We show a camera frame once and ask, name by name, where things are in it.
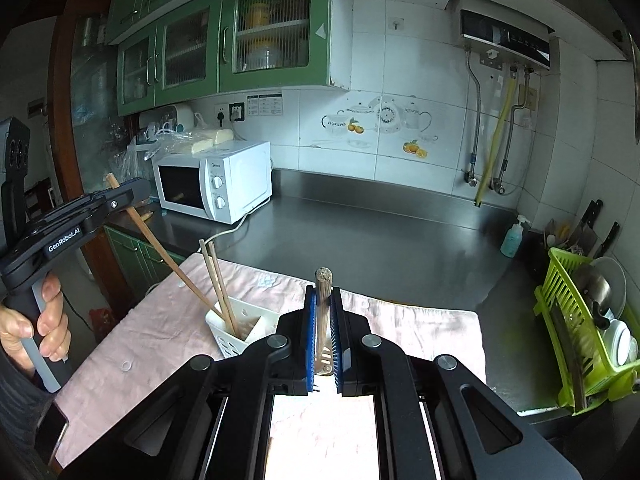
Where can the white wall label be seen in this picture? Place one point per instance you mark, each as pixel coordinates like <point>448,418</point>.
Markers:
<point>264,104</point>

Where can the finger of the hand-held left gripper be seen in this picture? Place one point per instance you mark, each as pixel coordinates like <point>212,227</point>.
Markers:
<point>130,192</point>

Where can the cream plastic utensil holder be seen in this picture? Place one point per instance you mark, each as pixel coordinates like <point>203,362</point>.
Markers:
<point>267,320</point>

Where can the green wall cabinet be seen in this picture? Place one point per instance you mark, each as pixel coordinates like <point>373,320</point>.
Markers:
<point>320,60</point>

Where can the pale foam packs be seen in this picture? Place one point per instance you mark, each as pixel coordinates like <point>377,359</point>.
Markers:
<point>210,139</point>

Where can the long wooden chopstick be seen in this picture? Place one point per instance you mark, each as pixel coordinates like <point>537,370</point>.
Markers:
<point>223,280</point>
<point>160,249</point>
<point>214,280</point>
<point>322,310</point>

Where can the green plastic dish rack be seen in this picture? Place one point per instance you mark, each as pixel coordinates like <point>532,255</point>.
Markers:
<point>550,310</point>

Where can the person's left forearm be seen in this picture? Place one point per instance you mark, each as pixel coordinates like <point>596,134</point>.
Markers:
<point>20,390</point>

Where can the wall water heater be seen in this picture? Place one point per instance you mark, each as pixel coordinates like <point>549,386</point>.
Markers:
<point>500,35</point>

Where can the white microwave oven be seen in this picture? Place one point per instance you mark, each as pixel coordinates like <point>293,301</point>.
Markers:
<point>235,180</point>

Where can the blue soap pump bottle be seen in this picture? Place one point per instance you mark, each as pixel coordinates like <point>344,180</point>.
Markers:
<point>512,242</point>

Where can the steel pot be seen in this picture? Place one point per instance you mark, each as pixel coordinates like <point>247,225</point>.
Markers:
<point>595,290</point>

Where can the green base cabinet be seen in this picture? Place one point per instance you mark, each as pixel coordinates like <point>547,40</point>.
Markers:
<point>130,255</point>

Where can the pink printed towel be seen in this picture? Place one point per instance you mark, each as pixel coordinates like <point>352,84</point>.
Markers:
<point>150,330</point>

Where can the white bowls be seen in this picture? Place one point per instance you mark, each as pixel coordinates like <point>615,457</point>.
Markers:
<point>620,342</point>

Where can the black wall socket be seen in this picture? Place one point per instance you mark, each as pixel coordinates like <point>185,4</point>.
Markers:
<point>237,112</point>

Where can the white kitchen appliance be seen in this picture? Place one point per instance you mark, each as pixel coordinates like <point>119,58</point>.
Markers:
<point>172,117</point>

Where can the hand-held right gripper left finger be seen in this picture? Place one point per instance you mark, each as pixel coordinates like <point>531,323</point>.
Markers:
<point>311,335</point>

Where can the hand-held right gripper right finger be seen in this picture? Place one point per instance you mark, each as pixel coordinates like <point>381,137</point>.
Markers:
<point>336,335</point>

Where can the person's left hand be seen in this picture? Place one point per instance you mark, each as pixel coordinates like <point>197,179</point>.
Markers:
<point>52,320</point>

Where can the clear plastic bag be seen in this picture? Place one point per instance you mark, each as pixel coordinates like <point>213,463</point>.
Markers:
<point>145,152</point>

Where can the black smartphone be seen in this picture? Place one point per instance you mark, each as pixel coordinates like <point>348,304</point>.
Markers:
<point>50,430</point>

